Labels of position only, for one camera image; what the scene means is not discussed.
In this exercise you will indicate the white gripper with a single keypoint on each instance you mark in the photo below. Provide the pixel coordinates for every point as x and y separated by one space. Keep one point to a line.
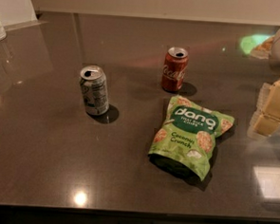
266 119

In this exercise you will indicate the red coke can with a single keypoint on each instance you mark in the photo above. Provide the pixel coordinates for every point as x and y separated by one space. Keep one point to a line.
175 63

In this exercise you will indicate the silver green soda can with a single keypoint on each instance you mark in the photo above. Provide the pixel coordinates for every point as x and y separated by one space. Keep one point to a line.
94 90

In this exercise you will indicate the green rice chips bag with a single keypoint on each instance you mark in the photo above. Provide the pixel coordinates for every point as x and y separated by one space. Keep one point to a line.
185 143

